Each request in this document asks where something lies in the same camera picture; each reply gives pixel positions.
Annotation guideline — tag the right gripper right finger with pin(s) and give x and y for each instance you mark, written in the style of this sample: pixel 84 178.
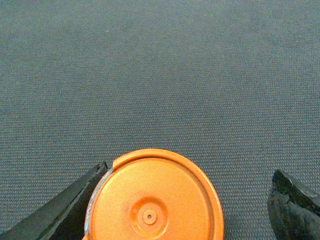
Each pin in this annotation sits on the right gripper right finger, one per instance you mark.
pixel 293 208

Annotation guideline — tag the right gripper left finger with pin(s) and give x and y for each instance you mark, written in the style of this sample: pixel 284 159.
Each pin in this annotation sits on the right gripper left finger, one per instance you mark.
pixel 63 217

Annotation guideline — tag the orange round cap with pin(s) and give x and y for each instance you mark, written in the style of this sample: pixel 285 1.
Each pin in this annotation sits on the orange round cap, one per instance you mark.
pixel 154 194

